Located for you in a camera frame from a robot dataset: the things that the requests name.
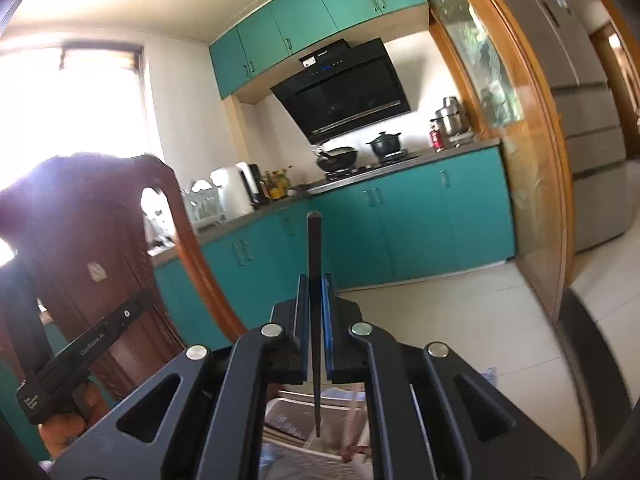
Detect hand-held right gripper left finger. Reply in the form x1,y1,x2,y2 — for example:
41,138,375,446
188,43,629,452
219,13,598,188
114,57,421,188
55,275,310,480

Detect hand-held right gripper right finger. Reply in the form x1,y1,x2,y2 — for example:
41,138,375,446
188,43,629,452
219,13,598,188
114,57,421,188
322,273,581,480

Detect long dark chopstick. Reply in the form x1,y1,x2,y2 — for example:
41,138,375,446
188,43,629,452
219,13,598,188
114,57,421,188
306,211,324,438

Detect white slotted utensil basket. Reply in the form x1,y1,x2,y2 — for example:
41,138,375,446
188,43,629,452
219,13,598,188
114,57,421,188
264,397,351,444

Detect thick beige chopstick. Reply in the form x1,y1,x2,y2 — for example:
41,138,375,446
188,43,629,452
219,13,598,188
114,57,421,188
344,394,363,453

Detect person's left hand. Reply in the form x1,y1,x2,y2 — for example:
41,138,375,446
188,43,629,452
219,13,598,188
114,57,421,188
40,377,108,460

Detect row of condiment bottles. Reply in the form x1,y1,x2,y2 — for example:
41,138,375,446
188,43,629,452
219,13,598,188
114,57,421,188
260,166,297,199

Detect carved wooden chair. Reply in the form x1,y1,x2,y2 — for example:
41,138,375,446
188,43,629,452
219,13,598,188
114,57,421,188
0,152,251,411

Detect teal lower cabinets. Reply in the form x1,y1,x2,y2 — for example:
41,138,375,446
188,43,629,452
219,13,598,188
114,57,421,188
152,147,518,322

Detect teal cabinets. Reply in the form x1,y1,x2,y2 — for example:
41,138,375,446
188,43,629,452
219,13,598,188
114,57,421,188
209,0,431,101
152,147,518,322

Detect black kitchen appliance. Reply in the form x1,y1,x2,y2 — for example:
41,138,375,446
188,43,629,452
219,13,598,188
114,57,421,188
246,162,271,207

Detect white kitchen appliance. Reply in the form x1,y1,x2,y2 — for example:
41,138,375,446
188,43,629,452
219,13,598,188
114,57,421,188
210,161,256,217

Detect white dish rack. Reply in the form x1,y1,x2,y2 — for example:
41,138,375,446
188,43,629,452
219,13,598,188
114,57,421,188
181,180,229,226

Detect gas stove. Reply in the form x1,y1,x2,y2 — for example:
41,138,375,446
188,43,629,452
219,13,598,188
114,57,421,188
322,152,421,181

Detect black wok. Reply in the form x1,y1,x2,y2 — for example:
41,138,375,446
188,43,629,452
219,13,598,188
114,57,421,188
314,145,360,171

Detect black cooking pot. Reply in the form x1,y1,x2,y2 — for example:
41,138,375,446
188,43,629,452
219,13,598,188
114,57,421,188
366,131,404,157

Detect black range hood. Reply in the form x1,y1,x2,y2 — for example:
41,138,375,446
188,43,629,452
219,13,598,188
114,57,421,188
270,37,412,145

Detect stainless steel pot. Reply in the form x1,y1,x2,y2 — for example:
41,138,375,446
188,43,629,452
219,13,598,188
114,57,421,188
430,96,474,146

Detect bright window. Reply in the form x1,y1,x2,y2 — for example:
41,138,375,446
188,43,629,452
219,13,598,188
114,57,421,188
0,42,151,196

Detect wood framed glass door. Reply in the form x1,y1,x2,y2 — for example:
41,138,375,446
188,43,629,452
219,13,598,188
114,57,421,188
407,0,574,322

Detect teal upper cabinets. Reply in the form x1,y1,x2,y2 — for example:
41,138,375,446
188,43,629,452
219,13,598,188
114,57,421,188
209,0,431,101

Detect silver refrigerator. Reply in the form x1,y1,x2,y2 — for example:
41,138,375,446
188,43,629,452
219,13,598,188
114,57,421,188
487,0,637,256

